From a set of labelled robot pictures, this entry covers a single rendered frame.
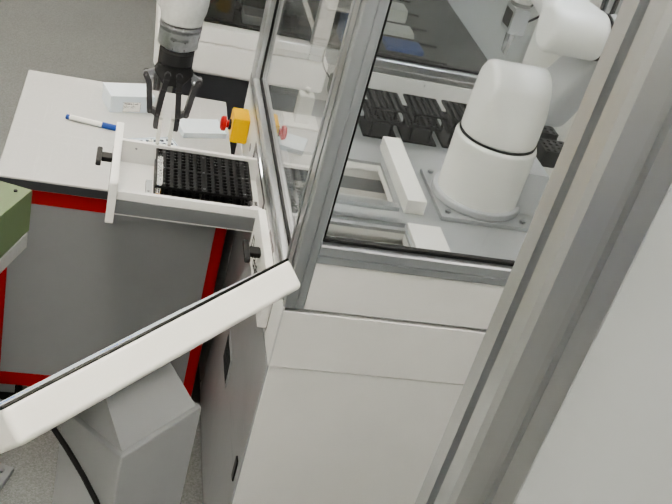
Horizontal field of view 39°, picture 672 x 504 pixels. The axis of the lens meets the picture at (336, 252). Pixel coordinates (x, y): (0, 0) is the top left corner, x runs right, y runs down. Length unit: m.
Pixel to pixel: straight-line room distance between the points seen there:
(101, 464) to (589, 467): 0.89
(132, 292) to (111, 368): 1.37
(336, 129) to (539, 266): 1.14
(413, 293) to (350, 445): 0.41
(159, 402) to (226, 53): 1.76
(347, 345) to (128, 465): 0.64
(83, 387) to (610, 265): 0.82
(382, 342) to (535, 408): 1.35
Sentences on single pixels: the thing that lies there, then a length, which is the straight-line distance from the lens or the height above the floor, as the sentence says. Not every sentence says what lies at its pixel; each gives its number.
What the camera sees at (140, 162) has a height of 0.84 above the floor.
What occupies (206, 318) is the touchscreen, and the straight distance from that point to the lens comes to 1.30.
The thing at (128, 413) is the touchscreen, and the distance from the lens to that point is 1.34.
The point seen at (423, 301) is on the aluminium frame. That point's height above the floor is 0.99.
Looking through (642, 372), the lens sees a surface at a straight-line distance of 0.54.
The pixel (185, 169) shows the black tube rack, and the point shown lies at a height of 0.90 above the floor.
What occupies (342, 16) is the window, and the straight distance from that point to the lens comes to 1.71.
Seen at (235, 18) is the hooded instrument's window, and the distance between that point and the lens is 2.95.
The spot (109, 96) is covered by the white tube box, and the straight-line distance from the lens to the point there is 2.74.
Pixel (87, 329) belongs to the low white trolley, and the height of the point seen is 0.31.
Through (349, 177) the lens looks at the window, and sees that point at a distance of 1.65.
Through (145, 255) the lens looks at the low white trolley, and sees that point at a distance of 2.49.
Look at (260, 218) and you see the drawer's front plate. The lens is 2.05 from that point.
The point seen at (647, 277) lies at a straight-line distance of 0.50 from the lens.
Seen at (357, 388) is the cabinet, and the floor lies 0.76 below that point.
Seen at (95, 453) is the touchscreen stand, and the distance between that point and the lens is 1.36.
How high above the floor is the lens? 1.97
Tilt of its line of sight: 31 degrees down
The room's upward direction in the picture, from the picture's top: 16 degrees clockwise
